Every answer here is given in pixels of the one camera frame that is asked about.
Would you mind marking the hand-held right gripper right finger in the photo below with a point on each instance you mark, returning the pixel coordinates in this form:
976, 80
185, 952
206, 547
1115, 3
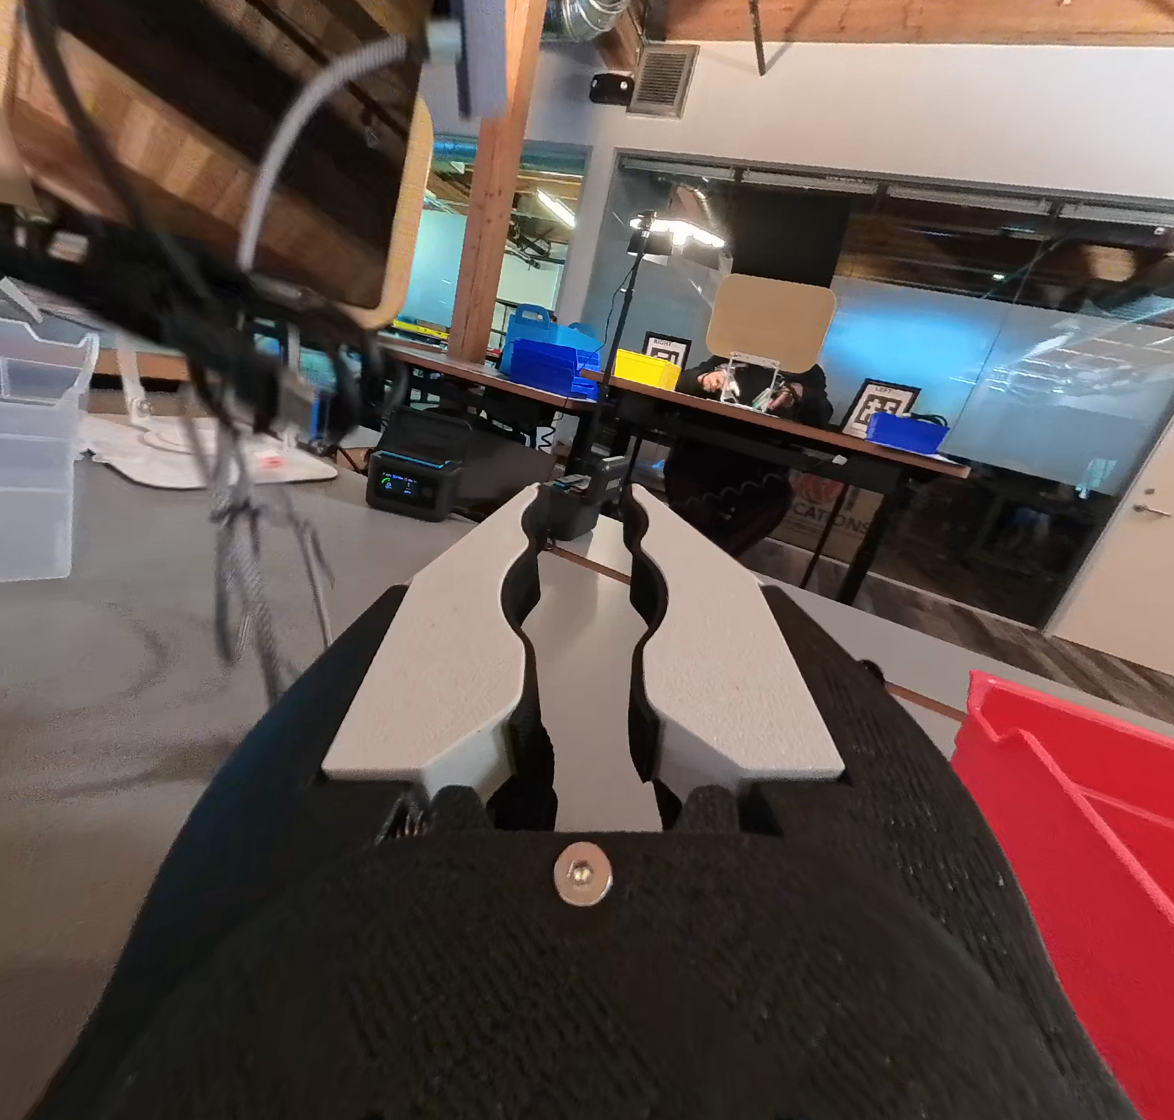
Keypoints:
734, 671

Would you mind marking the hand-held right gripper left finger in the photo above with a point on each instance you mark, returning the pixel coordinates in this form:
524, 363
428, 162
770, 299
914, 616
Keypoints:
431, 671

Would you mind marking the black portable power station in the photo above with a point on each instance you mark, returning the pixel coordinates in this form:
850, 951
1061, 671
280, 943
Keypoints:
413, 487

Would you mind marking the printed cardboard box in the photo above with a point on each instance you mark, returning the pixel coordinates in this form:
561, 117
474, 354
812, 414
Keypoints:
825, 509

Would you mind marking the small black device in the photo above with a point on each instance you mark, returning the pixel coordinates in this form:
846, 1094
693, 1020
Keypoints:
578, 506

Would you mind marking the wooden top table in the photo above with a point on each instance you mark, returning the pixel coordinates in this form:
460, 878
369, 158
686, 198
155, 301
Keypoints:
458, 369
825, 436

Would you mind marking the clear acrylic stand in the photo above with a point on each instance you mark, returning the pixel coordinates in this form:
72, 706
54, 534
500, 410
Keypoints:
135, 386
747, 384

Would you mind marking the blue plastic bin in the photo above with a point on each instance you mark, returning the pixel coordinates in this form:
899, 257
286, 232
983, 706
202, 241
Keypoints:
908, 432

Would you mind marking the framed printed tag sign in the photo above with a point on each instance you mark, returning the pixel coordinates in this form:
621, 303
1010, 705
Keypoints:
667, 350
880, 405

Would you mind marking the yellow plastic bin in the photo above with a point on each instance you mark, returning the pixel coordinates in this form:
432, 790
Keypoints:
646, 365

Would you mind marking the stack of blue bins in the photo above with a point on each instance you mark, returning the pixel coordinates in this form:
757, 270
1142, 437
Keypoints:
545, 363

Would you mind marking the tan rounded panel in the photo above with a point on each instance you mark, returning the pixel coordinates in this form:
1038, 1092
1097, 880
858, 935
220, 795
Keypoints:
165, 56
774, 322

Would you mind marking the red plastic bin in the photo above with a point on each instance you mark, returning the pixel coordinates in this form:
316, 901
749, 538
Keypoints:
1073, 863

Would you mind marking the white door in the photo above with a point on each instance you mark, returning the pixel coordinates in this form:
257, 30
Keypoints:
1119, 570

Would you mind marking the black screen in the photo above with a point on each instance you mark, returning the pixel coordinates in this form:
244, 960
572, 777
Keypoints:
780, 234

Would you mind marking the tripod light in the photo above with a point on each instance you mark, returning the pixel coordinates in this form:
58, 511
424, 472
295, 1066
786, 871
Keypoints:
673, 228

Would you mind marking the clear plastic container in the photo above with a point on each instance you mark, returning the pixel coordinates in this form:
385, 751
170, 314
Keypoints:
37, 460

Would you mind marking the grey vent grille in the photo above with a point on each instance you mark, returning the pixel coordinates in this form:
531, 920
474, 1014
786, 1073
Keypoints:
662, 79

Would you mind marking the dark ceiling rod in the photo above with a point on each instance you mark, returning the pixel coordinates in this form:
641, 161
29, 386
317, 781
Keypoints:
756, 10

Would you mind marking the wooden post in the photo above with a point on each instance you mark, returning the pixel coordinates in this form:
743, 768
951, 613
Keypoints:
499, 221

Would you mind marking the black wall camera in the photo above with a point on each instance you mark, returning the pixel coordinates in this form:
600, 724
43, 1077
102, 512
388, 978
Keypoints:
612, 86

